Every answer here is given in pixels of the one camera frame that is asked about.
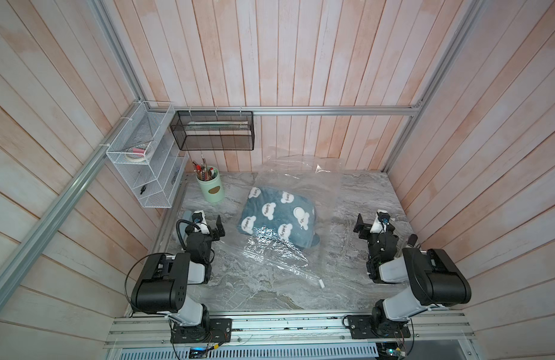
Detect teal bear print blanket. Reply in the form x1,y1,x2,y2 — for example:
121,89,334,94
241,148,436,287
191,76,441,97
237,187,320,249

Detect clear plastic vacuum bag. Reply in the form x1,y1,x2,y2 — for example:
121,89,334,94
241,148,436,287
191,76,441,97
233,155,343,289

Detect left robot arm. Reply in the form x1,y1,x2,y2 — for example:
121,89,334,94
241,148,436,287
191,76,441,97
128,212,225,330

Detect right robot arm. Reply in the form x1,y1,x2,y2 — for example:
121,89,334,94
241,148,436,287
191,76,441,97
353,210,472,336

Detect green pen cup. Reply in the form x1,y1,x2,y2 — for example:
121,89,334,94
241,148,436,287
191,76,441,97
196,167,225,203

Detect pens in cup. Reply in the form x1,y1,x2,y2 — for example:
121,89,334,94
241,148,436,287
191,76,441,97
192,158,217,182

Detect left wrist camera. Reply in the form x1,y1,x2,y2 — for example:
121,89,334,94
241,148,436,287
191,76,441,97
191,210,211,235

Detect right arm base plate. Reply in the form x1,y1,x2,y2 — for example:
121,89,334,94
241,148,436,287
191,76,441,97
344,315,411,340

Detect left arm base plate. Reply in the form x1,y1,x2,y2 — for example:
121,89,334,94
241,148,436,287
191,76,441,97
169,318,232,344

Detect black mesh wall basket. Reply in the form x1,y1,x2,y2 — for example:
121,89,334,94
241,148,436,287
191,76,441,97
169,110,256,151

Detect white wire shelf rack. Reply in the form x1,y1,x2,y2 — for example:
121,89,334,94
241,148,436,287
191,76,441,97
106,100,188,209

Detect aluminium rail base frame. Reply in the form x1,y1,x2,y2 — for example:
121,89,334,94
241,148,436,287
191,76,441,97
103,309,483,359

